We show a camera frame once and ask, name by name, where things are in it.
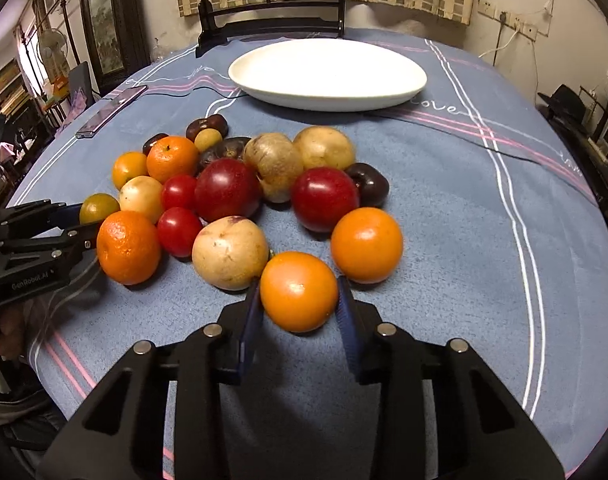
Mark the blue striped tablecloth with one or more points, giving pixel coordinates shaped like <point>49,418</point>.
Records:
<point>502,246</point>

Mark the black hat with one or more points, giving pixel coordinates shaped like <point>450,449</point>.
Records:
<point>565,102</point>

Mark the smooth orange fruit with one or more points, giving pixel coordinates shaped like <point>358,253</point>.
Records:
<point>366,245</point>
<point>298,291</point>

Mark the smooth orange fruit front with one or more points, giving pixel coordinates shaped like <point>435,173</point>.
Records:
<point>298,291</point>

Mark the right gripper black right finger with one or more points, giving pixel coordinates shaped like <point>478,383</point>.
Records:
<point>480,428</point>

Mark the bumpy mandarin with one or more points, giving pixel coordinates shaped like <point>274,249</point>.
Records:
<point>172,156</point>
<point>128,248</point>

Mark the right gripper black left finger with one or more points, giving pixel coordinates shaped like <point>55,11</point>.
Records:
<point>118,431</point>

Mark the pale yellow small fruit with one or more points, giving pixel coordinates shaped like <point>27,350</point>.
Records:
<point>142,194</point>

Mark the green yellow small fruit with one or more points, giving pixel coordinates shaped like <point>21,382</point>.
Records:
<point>97,207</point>

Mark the bumpy mandarin back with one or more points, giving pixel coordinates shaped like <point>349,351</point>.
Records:
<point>172,156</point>

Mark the dark purple plum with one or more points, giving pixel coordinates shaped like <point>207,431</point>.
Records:
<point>372,186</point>

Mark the small red tomato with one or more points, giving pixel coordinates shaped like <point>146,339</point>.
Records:
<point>177,229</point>
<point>179,191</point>

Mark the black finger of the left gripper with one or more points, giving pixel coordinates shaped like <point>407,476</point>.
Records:
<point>69,245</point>
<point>40,215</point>

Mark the small orange kumquat fruit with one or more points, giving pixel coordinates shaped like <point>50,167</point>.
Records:
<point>128,166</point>

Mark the dark purple mangosteen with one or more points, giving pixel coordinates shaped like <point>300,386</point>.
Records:
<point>231,148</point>

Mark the person left hand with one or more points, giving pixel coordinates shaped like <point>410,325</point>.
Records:
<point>12,326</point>

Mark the dark purple fruit back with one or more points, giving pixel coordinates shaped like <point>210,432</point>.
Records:
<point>215,121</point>

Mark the smartphone on table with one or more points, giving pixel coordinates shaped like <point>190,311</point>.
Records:
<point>94,124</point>

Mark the dark framed wall picture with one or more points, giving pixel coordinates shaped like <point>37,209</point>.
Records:
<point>116,40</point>

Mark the tan lumpy fruit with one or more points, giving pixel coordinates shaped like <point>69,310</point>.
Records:
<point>276,162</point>

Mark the white oval plate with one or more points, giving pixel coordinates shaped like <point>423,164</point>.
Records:
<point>328,75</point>

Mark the small dark purple fruit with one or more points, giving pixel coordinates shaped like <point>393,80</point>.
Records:
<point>150,143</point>

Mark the standing electric fan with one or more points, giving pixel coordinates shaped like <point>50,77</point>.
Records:
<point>51,49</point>

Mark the wall power strip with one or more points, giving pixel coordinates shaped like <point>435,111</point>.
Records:
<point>516,22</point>

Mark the large red plum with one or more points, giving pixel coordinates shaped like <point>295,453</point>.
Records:
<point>227,187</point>

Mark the round fish painting stand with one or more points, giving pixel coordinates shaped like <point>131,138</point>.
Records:
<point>269,5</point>

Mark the small yellow longan fruit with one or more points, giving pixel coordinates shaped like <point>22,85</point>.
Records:
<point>207,138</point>

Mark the tan round fruit back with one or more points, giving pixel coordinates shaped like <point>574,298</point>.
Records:
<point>323,146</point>

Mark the pale striped melon fruit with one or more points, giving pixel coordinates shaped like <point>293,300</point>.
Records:
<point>230,252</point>

